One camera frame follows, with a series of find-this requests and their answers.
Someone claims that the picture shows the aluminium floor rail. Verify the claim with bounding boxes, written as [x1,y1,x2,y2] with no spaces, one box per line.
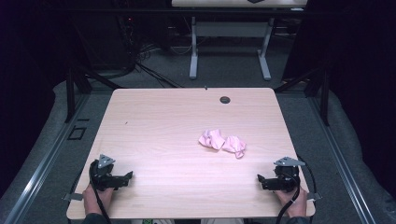
[2,92,92,224]
[307,95,378,224]

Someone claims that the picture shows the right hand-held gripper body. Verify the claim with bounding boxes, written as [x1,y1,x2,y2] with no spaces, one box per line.
[262,156,306,192]

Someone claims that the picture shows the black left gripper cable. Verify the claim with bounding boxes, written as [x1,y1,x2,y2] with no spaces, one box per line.
[89,159,112,224]

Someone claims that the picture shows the black floor cables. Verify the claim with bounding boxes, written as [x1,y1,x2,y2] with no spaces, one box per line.
[135,61,185,90]

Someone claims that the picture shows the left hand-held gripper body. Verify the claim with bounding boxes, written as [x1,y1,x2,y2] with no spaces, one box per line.
[89,153,126,192]

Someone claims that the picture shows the person's left hand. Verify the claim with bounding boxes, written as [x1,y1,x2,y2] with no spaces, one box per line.
[81,183,115,217]

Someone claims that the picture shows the white desk with grey legs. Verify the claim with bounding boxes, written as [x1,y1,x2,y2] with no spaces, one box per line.
[170,0,309,81]

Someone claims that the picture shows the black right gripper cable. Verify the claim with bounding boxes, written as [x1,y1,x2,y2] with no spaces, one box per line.
[275,154,318,224]

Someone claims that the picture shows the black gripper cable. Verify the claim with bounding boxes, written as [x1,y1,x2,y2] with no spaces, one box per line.
[89,159,112,224]
[275,154,318,224]

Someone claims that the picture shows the grey metal table bracket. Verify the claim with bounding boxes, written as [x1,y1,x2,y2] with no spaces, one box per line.
[62,192,85,202]

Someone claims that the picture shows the black metal stand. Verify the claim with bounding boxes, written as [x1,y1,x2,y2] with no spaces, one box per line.
[274,65,332,127]
[64,65,126,124]

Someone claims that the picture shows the person's right hand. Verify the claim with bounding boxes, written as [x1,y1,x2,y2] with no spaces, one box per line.
[274,186,308,218]

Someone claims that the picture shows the crumpled pink sock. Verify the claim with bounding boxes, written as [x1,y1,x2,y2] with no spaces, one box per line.
[198,128,226,151]
[221,134,248,160]

